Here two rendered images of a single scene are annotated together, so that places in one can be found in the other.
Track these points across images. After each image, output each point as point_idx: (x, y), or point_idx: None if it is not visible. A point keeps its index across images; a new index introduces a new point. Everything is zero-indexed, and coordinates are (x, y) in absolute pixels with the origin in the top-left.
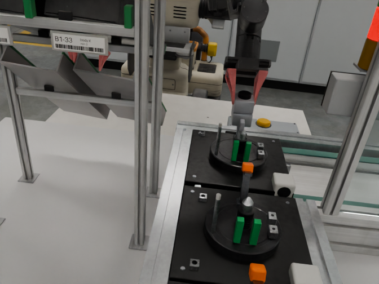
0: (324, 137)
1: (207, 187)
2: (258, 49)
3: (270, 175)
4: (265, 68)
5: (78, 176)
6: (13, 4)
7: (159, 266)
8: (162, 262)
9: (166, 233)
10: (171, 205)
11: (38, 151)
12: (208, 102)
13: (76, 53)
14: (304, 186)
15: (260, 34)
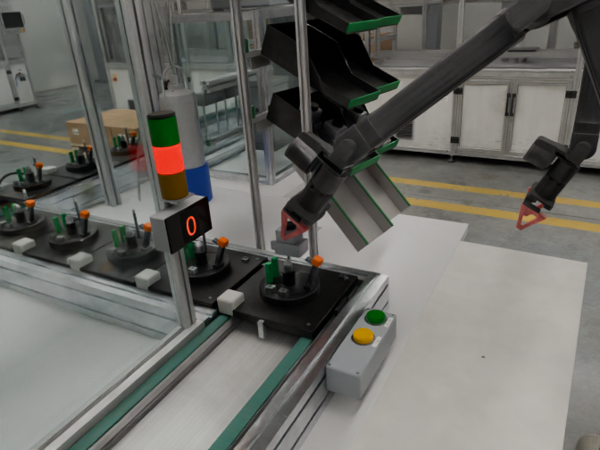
0: (306, 388)
1: (257, 265)
2: (304, 192)
3: (250, 301)
4: (284, 206)
5: (354, 254)
6: None
7: (208, 244)
8: (210, 245)
9: (229, 248)
10: (253, 253)
11: (400, 238)
12: (553, 374)
13: (543, 204)
14: (244, 351)
15: (315, 182)
